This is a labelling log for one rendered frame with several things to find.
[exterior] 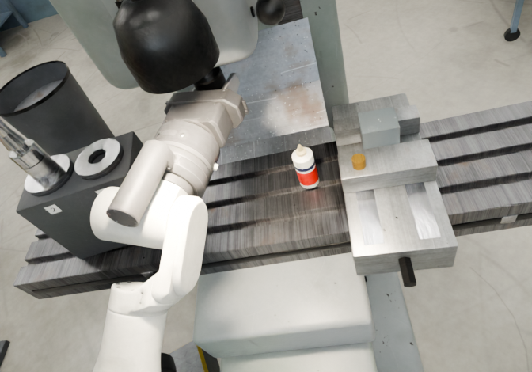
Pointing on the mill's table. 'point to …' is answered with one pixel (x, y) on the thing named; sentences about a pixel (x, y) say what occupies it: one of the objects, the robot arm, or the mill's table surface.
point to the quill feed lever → (269, 2)
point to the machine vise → (393, 203)
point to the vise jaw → (389, 166)
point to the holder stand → (78, 193)
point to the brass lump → (359, 161)
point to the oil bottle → (305, 167)
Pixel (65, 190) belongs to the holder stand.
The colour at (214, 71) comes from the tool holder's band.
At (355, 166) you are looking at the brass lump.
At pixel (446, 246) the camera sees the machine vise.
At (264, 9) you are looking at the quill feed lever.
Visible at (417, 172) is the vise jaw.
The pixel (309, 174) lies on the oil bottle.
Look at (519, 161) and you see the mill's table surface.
